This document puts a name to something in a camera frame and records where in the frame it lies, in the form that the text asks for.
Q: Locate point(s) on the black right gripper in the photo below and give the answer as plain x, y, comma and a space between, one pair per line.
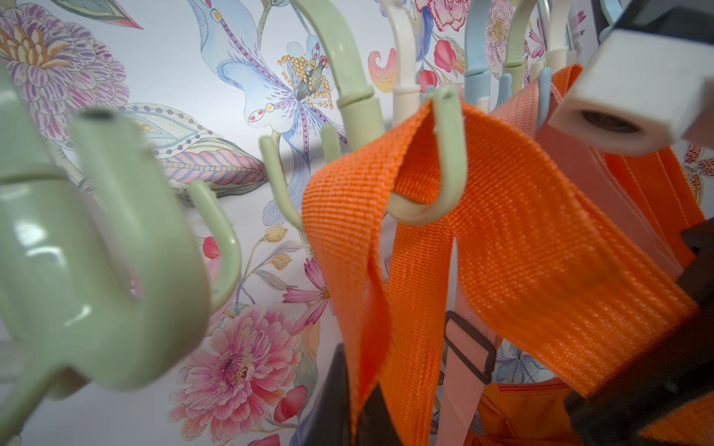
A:
663, 397

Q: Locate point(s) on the blue hook middle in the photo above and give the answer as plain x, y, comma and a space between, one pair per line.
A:
478, 77

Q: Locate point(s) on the white hook middle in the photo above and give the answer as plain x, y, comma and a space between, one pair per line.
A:
406, 92

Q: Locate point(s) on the dark orange crescent bag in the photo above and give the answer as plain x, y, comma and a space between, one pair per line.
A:
526, 264

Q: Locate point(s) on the green hook middle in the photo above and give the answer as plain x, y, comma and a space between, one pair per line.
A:
363, 120

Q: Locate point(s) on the green hook right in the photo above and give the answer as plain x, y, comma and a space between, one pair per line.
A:
516, 44

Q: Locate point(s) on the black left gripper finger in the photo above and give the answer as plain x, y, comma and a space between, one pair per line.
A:
329, 423

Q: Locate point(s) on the white hook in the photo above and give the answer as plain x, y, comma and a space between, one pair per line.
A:
406, 92
558, 54

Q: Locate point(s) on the white hook right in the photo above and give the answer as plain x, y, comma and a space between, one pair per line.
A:
558, 54

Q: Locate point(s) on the green hook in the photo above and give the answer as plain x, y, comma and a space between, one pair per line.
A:
363, 120
80, 309
516, 44

